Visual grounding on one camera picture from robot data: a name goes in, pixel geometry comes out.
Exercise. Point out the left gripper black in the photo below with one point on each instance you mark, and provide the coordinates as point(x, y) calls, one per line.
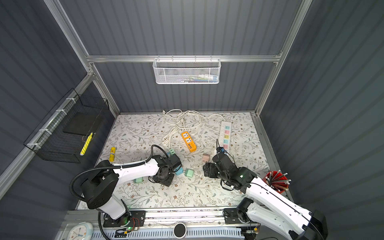
point(168, 183)

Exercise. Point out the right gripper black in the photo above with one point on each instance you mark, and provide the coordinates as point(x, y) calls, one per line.
point(209, 167)

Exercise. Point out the blue power strip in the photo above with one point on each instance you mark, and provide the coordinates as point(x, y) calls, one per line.
point(179, 171)

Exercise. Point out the pink plug adapter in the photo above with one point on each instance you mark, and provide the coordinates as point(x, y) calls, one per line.
point(206, 158)

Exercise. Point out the teal plug adapter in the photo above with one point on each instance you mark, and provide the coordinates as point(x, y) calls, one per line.
point(189, 173)

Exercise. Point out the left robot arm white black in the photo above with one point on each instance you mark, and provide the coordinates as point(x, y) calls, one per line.
point(96, 186)

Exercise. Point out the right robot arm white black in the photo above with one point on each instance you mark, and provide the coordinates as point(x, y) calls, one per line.
point(263, 205)

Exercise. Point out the white power strip pastel sockets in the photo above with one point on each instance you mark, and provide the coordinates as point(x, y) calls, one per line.
point(225, 135)

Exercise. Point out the orange power strip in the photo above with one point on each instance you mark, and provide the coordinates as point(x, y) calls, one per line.
point(189, 141)

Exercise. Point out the floral table mat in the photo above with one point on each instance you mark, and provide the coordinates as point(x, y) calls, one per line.
point(133, 136)

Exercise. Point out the red pen cup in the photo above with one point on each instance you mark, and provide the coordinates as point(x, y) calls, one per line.
point(278, 181)

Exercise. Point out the yellow tube on mat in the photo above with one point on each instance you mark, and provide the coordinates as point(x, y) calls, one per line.
point(112, 155)

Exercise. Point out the black round speaker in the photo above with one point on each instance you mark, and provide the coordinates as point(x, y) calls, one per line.
point(180, 230)

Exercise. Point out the yellow marker in basket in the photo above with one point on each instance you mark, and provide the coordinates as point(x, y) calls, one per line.
point(86, 144)

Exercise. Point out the white clock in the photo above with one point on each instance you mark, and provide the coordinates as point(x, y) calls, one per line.
point(82, 231)

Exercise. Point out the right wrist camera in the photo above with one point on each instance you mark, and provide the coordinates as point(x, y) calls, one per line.
point(220, 150)

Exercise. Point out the white wire basket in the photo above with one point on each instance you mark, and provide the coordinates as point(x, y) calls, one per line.
point(187, 72)

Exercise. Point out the black wire basket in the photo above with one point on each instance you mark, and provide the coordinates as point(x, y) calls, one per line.
point(62, 136)

